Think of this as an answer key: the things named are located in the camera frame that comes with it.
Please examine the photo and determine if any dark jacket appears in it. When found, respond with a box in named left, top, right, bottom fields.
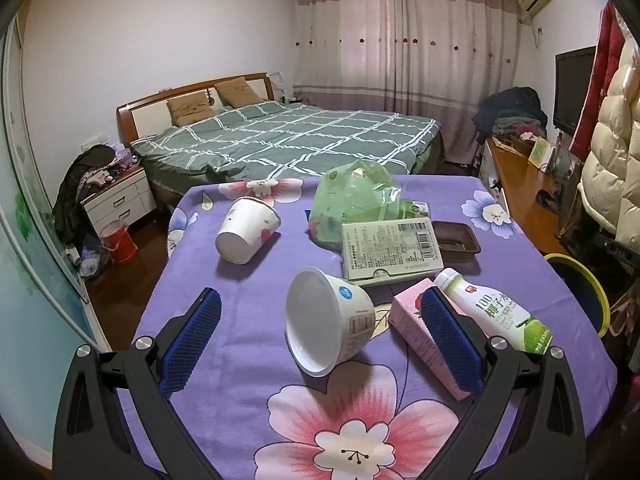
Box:
left=52, top=144, right=118, bottom=246

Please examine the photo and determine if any sliding wardrobe door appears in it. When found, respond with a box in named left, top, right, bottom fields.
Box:
left=0, top=15, right=113, bottom=461

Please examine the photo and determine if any pale green box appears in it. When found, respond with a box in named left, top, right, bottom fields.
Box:
left=341, top=217, right=445, bottom=288

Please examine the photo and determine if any black television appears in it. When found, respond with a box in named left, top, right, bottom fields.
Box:
left=552, top=46, right=597, bottom=137

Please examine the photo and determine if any white plastic bag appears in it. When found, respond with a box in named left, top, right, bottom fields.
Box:
left=75, top=245, right=107, bottom=279

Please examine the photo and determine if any brown plastic tray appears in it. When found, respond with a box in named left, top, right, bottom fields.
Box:
left=431, top=220, right=482, bottom=262

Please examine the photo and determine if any red hanging garment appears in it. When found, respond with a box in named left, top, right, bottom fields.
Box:
left=570, top=0, right=626, bottom=163

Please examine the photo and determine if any green picture card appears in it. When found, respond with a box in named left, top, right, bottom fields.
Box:
left=528, top=139, right=553, bottom=168

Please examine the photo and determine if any pile of colourful clothes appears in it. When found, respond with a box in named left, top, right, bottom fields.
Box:
left=82, top=144, right=142, bottom=186

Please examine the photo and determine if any brown patterned bag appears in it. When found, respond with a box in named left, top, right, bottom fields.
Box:
left=555, top=175, right=601, bottom=256

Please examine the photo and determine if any white green drink bottle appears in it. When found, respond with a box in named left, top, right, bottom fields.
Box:
left=432, top=267, right=553, bottom=356

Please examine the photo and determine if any wooden desk with clutter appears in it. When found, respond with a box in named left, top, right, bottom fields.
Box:
left=480, top=137, right=571, bottom=256

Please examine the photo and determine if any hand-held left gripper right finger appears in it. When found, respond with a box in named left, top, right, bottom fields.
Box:
left=420, top=287, right=587, bottom=480

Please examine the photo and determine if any pink beige curtain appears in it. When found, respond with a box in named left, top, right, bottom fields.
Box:
left=292, top=0, right=521, bottom=163

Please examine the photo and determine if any white puffy jacket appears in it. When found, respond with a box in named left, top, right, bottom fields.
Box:
left=577, top=37, right=640, bottom=251

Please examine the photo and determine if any white nightstand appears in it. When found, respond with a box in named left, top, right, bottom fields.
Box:
left=81, top=166, right=157, bottom=238

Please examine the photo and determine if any wooden bed headboard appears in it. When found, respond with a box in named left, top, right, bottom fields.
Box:
left=116, top=74, right=278, bottom=143

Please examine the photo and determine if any pink drink carton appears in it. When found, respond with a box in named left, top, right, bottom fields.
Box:
left=389, top=277, right=473, bottom=402

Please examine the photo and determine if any heap of dark clothes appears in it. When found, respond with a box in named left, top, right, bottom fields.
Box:
left=472, top=86, right=548, bottom=143

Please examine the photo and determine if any yellow-rimmed trash bin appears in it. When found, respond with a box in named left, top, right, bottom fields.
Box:
left=544, top=253, right=611, bottom=338

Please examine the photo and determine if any purple floral blanket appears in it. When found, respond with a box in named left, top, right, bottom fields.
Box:
left=131, top=175, right=618, bottom=480

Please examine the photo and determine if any green plastic bag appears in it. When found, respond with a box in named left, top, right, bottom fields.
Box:
left=307, top=159, right=406, bottom=252

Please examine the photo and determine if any green checked duvet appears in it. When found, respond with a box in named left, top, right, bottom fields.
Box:
left=131, top=101, right=442, bottom=183

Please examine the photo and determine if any brown pillow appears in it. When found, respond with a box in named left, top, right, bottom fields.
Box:
left=166, top=94, right=215, bottom=127
left=215, top=77, right=263, bottom=109

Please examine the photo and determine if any red bucket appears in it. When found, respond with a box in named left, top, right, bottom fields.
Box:
left=100, top=220, right=138, bottom=266

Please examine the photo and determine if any floral paper cup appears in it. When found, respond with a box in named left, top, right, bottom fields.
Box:
left=215, top=196, right=282, bottom=266

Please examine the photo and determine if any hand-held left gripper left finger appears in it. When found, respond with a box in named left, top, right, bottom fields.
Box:
left=52, top=287, right=223, bottom=480

